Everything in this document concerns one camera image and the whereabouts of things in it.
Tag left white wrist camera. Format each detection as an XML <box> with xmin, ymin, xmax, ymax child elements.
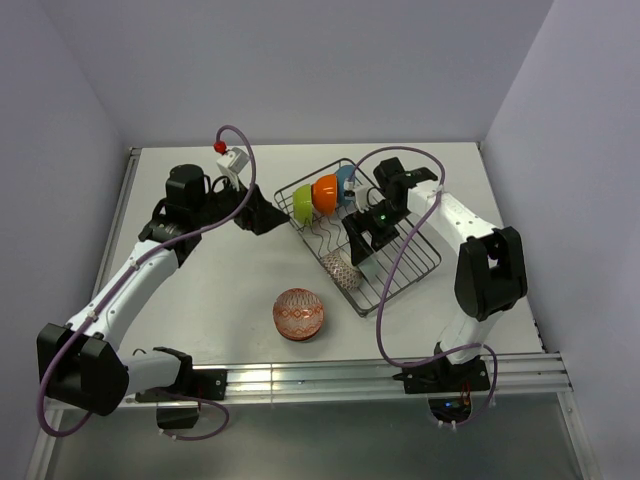
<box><xmin>213</xmin><ymin>141</ymin><xmax>249</xmax><ymax>182</ymax></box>

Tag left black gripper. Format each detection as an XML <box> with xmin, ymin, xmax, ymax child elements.
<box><xmin>192</xmin><ymin>171</ymin><xmax>289</xmax><ymax>236</ymax></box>

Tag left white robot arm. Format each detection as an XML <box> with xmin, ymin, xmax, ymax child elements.
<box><xmin>36</xmin><ymin>164</ymin><xmax>289</xmax><ymax>416</ymax></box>

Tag grey wire dish rack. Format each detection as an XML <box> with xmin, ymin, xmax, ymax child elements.
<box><xmin>274</xmin><ymin>158</ymin><xmax>442</xmax><ymax>317</ymax></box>

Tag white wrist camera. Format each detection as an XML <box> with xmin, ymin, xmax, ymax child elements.
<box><xmin>344</xmin><ymin>185</ymin><xmax>372</xmax><ymax>212</ymax></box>
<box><xmin>213</xmin><ymin>141</ymin><xmax>249</xmax><ymax>182</ymax></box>

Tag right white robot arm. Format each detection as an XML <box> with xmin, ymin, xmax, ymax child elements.
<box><xmin>342</xmin><ymin>157</ymin><xmax>528</xmax><ymax>390</ymax></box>

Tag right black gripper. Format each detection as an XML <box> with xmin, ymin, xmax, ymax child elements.
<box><xmin>342</xmin><ymin>200</ymin><xmax>410</xmax><ymax>267</ymax></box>

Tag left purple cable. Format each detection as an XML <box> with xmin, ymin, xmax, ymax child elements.
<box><xmin>37</xmin><ymin>124</ymin><xmax>258</xmax><ymax>442</ymax></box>

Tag orange bowl white inside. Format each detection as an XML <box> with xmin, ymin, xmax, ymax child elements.
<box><xmin>311</xmin><ymin>174</ymin><xmax>338</xmax><ymax>216</ymax></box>

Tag pale green celadon bowl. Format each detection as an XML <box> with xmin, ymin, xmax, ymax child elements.
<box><xmin>357</xmin><ymin>254</ymin><xmax>379</xmax><ymax>281</ymax></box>

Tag purple cable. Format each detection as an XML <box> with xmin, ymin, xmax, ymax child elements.
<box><xmin>37</xmin><ymin>124</ymin><xmax>258</xmax><ymax>442</ymax></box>
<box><xmin>349</xmin><ymin>144</ymin><xmax>499</xmax><ymax>426</ymax></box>

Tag orange patterned bowl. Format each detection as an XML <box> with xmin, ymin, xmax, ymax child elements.
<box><xmin>272</xmin><ymin>288</ymin><xmax>325</xmax><ymax>338</ymax></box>

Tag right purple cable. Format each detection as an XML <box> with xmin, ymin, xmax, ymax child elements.
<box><xmin>349</xmin><ymin>144</ymin><xmax>499</xmax><ymax>426</ymax></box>

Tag blue ceramic bowl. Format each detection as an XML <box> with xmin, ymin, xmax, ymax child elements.
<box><xmin>334</xmin><ymin>164</ymin><xmax>357</xmax><ymax>207</ymax></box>

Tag brown patterned bowl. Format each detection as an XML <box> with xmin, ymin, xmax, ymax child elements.
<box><xmin>321</xmin><ymin>249</ymin><xmax>363</xmax><ymax>291</ymax></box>

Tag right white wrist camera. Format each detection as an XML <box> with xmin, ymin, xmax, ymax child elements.
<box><xmin>344</xmin><ymin>185</ymin><xmax>372</xmax><ymax>212</ymax></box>

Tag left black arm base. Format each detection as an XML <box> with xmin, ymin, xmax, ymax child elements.
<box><xmin>134</xmin><ymin>369</ymin><xmax>230</xmax><ymax>433</ymax></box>

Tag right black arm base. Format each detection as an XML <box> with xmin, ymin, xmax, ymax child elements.
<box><xmin>393</xmin><ymin>357</ymin><xmax>490</xmax><ymax>424</ymax></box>

